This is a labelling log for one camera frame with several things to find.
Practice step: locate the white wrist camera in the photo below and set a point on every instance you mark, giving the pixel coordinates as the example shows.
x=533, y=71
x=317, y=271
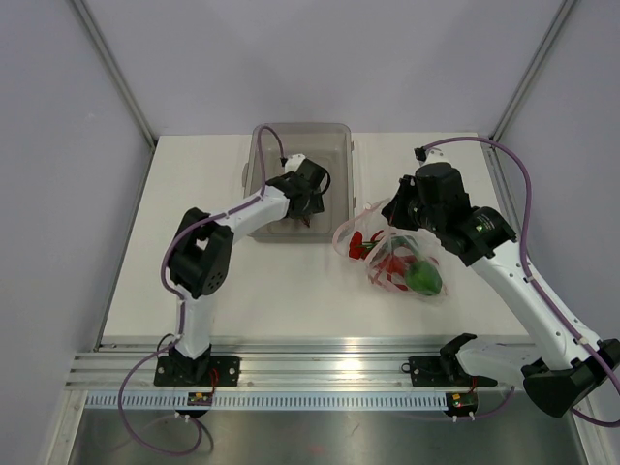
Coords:
x=428, y=156
x=292, y=162

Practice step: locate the white slotted cable duct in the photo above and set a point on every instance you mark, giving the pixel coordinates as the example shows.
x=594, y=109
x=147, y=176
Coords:
x=270, y=401

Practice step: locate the clear plastic tray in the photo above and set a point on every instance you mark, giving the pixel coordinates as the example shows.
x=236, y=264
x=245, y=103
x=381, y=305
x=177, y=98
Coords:
x=329, y=145

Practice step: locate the right aluminium frame post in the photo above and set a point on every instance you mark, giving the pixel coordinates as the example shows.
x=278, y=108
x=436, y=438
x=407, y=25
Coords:
x=534, y=67

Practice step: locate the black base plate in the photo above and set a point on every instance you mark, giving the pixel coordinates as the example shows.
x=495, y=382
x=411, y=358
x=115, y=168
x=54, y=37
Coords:
x=219, y=371
x=439, y=372

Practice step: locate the clear zip top bag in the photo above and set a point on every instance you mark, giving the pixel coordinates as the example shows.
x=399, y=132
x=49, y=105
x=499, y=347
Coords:
x=369, y=221

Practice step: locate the left aluminium frame post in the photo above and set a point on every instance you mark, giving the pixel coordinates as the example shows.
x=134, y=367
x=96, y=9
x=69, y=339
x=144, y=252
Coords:
x=97, y=39

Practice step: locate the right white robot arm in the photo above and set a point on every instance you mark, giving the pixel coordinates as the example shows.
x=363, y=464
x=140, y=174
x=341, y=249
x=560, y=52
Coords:
x=570, y=360

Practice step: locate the aluminium mounting rail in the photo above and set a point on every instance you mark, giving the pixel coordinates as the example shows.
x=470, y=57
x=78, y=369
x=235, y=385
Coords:
x=272, y=364

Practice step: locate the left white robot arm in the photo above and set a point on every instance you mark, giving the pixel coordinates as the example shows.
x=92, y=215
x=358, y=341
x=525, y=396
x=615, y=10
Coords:
x=197, y=264

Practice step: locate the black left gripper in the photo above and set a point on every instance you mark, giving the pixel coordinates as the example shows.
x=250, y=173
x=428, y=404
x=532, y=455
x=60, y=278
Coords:
x=314, y=206

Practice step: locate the green toy scallion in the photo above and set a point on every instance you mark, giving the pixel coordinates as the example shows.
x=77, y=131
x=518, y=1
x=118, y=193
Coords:
x=394, y=242

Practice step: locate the aluminium frame post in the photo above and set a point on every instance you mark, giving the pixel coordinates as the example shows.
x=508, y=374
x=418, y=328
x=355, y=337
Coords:
x=97, y=39
x=534, y=67

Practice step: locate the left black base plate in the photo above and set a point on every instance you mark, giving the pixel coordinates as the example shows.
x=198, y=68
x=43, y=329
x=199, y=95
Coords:
x=219, y=371

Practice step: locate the green toy bell pepper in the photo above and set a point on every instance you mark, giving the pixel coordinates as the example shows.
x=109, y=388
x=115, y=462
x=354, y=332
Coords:
x=424, y=279

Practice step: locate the red toy lobster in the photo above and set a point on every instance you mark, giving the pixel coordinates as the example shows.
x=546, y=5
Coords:
x=386, y=267

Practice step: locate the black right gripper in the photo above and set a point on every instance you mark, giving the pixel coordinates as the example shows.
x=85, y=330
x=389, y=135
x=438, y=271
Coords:
x=396, y=210

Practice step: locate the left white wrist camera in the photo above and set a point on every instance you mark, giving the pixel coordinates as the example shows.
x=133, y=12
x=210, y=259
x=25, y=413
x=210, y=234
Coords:
x=292, y=162

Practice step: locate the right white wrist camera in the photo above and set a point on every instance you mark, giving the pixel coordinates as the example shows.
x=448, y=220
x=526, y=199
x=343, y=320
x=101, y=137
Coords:
x=428, y=156

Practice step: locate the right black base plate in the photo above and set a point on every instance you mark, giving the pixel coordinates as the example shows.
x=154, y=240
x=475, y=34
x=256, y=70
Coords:
x=439, y=372

